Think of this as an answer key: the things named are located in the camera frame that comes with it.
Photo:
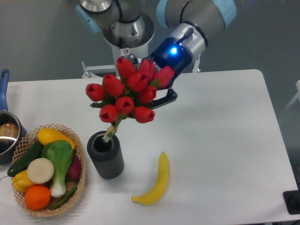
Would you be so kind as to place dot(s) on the blue handled saucepan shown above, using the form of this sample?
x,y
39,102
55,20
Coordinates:
x,y
11,129

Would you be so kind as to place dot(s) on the beige round bun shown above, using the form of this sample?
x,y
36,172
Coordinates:
x,y
40,170

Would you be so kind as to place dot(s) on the dark green cucumber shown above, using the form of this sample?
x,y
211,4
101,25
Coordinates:
x,y
34,152

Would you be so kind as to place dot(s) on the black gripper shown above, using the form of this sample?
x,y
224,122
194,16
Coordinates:
x,y
171,52

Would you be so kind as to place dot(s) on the dark grey ribbed vase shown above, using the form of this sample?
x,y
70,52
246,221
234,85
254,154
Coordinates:
x,y
106,156

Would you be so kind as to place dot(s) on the green bok choy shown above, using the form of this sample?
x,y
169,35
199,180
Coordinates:
x,y
60,153

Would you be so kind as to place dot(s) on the yellow banana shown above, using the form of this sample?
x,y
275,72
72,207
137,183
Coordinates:
x,y
159,188

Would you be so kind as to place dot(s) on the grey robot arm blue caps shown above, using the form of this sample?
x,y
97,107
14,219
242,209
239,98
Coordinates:
x,y
128,30

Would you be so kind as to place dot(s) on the yellow squash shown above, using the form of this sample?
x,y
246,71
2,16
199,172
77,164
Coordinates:
x,y
49,135

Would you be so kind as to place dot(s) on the green chili pepper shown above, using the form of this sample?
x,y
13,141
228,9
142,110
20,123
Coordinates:
x,y
66,197

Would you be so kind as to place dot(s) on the black device at table edge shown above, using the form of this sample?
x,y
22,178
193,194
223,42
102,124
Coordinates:
x,y
292,201

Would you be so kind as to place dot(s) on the purple red onion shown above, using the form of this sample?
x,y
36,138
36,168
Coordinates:
x,y
74,170

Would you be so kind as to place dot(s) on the yellow bell pepper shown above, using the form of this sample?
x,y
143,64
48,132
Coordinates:
x,y
21,182

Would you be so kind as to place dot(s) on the white frame at right edge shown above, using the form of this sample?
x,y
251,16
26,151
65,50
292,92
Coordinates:
x,y
293,103

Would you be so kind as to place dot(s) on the orange fruit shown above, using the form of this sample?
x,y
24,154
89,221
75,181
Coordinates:
x,y
37,197

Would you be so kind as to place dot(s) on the red tulip bouquet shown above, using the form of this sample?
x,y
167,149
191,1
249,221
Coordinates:
x,y
129,95

